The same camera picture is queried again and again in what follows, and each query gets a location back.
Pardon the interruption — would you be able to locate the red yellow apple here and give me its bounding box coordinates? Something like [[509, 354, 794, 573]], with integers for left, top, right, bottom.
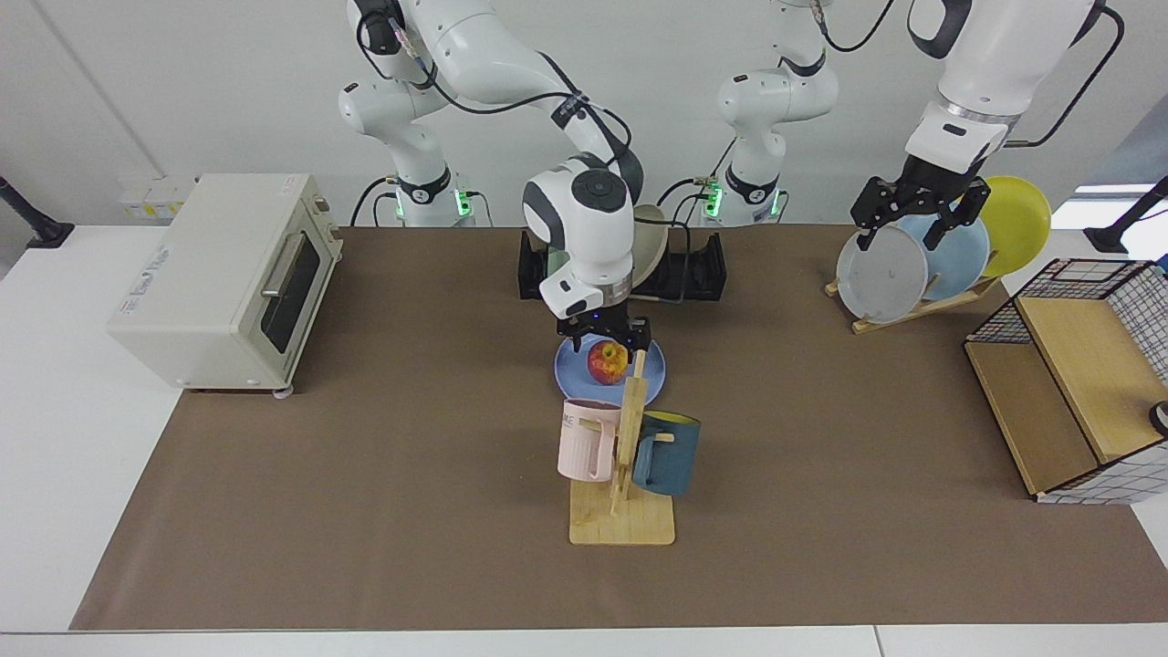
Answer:
[[587, 340, 631, 386]]

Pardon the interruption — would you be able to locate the light blue plate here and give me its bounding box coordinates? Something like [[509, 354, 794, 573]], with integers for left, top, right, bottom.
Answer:
[[899, 212, 991, 302]]

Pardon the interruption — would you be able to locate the pale grey plate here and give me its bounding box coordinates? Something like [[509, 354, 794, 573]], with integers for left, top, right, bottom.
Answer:
[[836, 224, 930, 325]]

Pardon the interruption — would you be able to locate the yellow plate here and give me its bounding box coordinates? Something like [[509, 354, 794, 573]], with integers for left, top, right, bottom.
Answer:
[[976, 175, 1052, 278]]

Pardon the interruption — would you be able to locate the wooden plate rack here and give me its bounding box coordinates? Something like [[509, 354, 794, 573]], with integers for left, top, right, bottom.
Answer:
[[824, 274, 1000, 336]]

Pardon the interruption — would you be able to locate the beige plate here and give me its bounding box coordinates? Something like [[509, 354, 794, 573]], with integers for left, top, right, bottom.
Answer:
[[630, 203, 669, 288]]

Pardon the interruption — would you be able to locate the black dish rack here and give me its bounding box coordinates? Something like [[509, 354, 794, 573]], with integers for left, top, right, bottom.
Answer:
[[517, 228, 728, 304]]

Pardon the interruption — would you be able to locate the pink cup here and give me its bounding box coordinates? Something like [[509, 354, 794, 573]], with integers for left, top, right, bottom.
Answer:
[[558, 399, 623, 482]]

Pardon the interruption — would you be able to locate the dark teal cup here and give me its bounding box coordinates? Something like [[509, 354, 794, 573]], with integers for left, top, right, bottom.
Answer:
[[631, 411, 702, 497]]

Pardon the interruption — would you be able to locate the black pole stand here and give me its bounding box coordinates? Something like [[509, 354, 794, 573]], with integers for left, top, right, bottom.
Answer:
[[0, 176, 76, 249], [1084, 176, 1168, 255]]

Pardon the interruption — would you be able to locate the wooden cup stand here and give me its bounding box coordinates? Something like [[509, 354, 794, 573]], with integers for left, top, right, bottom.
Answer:
[[568, 349, 676, 547]]

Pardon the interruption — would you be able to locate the brown table cloth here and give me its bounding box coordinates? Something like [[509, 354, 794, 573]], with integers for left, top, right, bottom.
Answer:
[[70, 224, 1168, 632]]

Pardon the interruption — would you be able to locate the pale toaster oven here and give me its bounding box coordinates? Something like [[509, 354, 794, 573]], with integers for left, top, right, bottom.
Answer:
[[107, 173, 345, 398]]

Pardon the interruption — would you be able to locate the black base cable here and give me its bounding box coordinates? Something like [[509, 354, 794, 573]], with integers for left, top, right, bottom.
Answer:
[[655, 137, 740, 229], [351, 178, 398, 227]]

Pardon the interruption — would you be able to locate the wire basket with wooden floor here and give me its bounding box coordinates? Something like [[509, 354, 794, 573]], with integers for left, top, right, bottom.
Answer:
[[965, 258, 1168, 506]]

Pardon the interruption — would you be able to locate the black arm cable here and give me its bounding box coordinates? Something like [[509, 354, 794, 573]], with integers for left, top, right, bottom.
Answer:
[[1008, 5, 1125, 147], [356, 9, 632, 167]]

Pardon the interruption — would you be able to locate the white wall socket strip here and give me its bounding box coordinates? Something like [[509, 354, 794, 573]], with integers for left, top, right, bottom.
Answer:
[[119, 178, 197, 220]]

